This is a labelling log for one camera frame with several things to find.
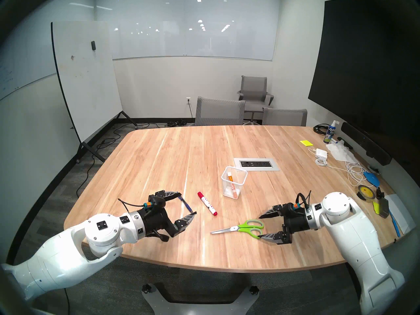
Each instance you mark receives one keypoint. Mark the large black wall screen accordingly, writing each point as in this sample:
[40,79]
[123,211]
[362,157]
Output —
[361,71]

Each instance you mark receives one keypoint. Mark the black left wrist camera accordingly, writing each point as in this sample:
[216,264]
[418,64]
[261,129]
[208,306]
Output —
[156,202]

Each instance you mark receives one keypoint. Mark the rolling white whiteboard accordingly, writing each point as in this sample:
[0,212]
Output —
[85,81]

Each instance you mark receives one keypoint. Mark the white mesh pen holder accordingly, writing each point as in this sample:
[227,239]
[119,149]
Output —
[226,191]

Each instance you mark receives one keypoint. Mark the orange white Expo marker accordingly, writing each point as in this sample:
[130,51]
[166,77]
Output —
[229,177]

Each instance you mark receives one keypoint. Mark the gray mesh office chair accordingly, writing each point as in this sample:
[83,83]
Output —
[220,112]
[285,117]

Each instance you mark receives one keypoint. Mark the white crumpled plastic sheet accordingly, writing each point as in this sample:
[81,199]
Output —
[341,152]

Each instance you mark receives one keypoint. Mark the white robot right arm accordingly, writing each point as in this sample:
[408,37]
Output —
[361,245]

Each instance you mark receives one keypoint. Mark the dark gray small box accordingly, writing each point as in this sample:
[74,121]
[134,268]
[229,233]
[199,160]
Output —
[385,207]

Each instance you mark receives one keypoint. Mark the white paper sheet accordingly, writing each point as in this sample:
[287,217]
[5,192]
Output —
[402,212]

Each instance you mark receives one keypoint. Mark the black video sound bar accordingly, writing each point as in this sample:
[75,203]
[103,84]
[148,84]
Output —
[364,142]

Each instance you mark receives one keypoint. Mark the gray office chair with armrests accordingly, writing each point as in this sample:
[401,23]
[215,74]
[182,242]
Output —
[254,88]

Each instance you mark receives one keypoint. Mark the small black bottle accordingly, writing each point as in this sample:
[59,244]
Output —
[379,193]

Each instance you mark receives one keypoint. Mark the white power adapter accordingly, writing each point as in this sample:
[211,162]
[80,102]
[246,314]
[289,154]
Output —
[321,153]

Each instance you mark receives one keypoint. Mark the blue flat plastic piece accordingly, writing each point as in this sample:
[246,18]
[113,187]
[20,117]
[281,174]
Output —
[372,178]

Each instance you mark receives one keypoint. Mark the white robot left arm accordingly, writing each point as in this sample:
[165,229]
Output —
[59,255]

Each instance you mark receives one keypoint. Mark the wide glass wall board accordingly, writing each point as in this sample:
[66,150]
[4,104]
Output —
[197,29]

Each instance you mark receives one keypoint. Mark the red capped white marker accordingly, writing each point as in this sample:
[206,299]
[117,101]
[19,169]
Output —
[207,204]

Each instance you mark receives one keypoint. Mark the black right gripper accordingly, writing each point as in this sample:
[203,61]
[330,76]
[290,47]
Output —
[297,223]

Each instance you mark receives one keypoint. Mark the yellow sticky note pad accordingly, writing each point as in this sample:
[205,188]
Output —
[306,143]

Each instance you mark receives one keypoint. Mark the blue ballpoint pen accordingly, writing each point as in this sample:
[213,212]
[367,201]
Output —
[187,206]

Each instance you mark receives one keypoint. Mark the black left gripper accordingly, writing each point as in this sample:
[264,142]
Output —
[159,222]

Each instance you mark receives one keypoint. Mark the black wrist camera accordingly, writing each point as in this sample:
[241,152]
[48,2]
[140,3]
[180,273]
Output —
[293,208]
[156,202]

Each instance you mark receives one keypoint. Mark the silver table outlet box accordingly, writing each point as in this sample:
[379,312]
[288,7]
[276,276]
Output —
[256,164]

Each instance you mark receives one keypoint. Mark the yellow black tape roll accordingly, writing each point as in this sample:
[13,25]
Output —
[361,194]

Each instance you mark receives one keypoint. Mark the bright blue thin stick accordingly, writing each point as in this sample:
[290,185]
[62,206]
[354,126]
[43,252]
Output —
[394,223]

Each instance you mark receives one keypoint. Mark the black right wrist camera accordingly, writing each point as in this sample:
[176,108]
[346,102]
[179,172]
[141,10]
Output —
[293,208]

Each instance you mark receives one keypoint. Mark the yellow green small card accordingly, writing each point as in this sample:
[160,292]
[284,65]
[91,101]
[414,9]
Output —
[376,207]

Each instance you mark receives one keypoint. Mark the whiteboard cleaner spray bottle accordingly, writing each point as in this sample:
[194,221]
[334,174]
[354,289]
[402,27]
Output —
[329,134]

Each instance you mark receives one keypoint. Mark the side wall whiteboard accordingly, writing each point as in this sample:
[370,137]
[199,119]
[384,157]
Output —
[19,65]

